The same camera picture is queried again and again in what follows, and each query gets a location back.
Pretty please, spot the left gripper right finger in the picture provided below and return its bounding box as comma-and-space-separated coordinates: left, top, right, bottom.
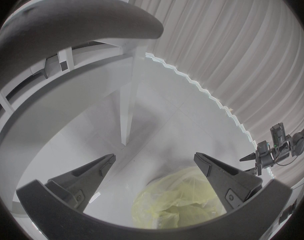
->
193, 152, 264, 213

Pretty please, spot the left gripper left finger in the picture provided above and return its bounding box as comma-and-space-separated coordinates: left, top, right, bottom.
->
46, 153, 116, 212

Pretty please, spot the yellow plastic bag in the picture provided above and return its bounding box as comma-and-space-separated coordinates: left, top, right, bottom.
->
131, 166, 227, 230

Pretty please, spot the white curtain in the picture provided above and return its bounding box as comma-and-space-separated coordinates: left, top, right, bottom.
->
128, 0, 304, 192

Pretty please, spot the white chair grey seat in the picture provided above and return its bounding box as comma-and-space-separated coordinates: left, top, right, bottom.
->
0, 0, 165, 219

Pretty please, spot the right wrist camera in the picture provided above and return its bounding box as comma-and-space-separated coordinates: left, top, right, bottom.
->
256, 141, 270, 157

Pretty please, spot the black cable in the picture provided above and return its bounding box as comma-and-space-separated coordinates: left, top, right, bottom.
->
273, 153, 302, 166

